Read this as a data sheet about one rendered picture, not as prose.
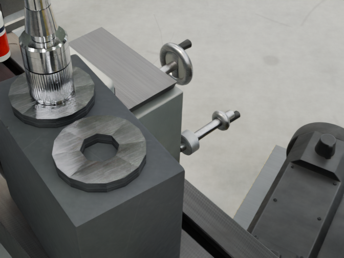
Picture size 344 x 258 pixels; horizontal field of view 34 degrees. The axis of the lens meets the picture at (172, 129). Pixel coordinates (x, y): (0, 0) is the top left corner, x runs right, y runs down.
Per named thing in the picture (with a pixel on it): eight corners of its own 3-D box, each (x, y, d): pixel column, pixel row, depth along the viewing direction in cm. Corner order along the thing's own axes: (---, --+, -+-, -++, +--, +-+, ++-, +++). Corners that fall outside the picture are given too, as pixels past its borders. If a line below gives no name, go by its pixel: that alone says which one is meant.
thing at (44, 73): (30, 107, 57) (20, 61, 52) (28, 78, 60) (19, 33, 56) (76, 102, 57) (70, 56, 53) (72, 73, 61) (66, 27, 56)
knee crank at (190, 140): (229, 111, 152) (231, 94, 148) (245, 122, 149) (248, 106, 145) (170, 149, 141) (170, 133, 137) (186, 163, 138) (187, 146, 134)
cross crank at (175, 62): (172, 64, 151) (173, 28, 143) (202, 85, 145) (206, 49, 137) (127, 89, 144) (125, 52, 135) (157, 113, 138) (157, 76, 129)
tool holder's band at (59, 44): (20, 61, 52) (18, 52, 52) (19, 33, 56) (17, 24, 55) (70, 56, 53) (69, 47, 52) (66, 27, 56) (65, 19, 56)
